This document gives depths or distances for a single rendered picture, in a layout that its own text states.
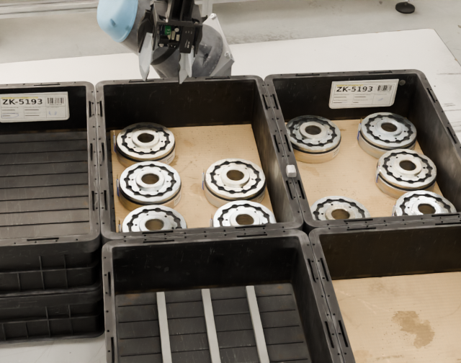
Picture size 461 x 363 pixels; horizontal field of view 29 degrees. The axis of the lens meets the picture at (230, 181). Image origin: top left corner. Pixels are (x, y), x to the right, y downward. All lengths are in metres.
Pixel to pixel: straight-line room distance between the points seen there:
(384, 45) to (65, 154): 0.91
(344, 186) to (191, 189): 0.26
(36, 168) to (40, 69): 0.51
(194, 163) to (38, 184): 0.27
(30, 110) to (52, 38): 1.86
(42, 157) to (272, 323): 0.53
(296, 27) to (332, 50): 1.44
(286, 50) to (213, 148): 0.58
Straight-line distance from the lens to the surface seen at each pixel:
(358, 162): 1.63
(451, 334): 1.38
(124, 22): 1.71
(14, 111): 1.64
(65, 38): 3.48
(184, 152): 1.61
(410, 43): 2.23
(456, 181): 1.54
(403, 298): 1.41
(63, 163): 1.60
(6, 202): 1.54
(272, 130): 1.51
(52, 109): 1.63
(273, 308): 1.36
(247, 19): 3.62
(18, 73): 2.06
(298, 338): 1.33
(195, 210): 1.50
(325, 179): 1.58
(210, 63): 1.78
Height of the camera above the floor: 1.85
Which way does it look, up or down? 41 degrees down
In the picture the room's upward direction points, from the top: 4 degrees clockwise
